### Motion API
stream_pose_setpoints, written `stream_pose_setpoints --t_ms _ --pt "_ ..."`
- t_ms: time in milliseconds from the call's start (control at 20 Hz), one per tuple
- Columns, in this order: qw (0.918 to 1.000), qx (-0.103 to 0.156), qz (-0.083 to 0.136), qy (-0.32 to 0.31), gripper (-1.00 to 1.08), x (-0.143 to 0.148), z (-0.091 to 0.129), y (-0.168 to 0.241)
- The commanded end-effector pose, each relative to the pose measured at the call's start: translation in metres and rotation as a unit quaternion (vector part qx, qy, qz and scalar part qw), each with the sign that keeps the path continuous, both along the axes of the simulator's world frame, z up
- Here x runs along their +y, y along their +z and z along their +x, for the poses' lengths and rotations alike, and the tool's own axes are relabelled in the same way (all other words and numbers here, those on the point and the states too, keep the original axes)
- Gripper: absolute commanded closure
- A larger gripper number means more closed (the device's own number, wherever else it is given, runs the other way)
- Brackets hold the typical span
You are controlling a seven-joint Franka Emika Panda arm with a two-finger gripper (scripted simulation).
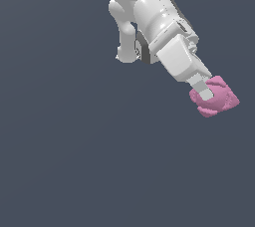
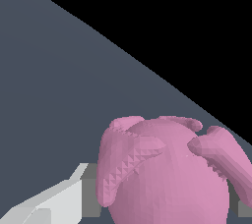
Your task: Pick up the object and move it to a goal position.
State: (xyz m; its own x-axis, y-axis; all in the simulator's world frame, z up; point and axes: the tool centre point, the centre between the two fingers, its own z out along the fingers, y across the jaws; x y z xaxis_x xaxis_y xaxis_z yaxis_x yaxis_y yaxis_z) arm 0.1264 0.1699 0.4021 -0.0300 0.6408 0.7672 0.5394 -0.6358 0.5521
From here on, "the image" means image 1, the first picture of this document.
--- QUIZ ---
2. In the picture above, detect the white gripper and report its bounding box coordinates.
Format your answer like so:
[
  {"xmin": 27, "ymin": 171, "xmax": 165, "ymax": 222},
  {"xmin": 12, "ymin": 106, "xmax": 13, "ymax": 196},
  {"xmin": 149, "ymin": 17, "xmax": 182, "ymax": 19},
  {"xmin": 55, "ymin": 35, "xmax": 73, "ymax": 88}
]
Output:
[{"xmin": 155, "ymin": 33, "xmax": 214, "ymax": 102}]

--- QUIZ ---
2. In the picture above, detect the pink lumpy object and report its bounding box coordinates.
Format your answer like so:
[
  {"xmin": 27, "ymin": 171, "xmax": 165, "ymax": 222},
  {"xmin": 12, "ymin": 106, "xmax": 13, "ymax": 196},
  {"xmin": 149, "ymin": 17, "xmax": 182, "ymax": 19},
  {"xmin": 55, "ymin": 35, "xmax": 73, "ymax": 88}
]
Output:
[{"xmin": 188, "ymin": 75, "xmax": 240, "ymax": 118}]

